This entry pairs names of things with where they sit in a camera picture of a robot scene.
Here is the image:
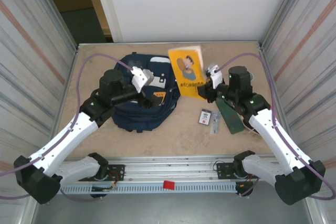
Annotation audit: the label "yellow picture book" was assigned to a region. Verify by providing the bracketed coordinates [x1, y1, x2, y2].
[167, 45, 208, 101]

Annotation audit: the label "navy blue backpack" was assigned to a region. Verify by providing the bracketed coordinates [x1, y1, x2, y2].
[112, 52, 182, 133]

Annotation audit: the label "white black card box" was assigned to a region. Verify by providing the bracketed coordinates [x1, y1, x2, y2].
[197, 108, 212, 125]

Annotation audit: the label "clear plastic stationery case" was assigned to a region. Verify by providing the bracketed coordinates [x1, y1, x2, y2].
[211, 111, 221, 135]

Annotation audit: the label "translucent striped side panel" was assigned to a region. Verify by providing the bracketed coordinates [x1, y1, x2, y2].
[0, 0, 79, 209]
[258, 0, 336, 198]

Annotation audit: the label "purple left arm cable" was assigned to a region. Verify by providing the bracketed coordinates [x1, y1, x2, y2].
[0, 53, 134, 202]

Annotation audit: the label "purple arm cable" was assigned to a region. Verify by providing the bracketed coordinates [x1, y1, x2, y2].
[0, 53, 134, 202]
[215, 52, 336, 200]

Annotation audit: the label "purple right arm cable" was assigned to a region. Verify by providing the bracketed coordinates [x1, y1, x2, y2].
[215, 52, 336, 200]

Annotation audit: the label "thin aluminium edge rail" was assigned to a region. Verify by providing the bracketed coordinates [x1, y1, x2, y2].
[78, 40, 263, 47]

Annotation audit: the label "wide aluminium table rail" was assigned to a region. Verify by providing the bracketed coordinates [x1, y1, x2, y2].
[30, 155, 314, 183]

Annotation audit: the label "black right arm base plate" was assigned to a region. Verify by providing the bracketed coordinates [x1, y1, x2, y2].
[215, 161, 263, 180]

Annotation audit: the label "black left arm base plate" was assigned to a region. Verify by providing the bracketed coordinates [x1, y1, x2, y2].
[78, 164, 125, 182]

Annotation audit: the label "grey slotted cable duct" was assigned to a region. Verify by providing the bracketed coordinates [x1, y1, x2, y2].
[59, 183, 238, 196]

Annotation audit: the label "right arm base wires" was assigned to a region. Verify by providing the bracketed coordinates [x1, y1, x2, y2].
[235, 171, 259, 197]

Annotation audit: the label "arm base wires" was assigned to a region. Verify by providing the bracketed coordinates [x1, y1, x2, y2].
[235, 171, 259, 197]
[90, 170, 124, 193]

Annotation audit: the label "left arm base wires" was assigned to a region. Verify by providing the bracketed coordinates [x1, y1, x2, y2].
[90, 170, 124, 193]

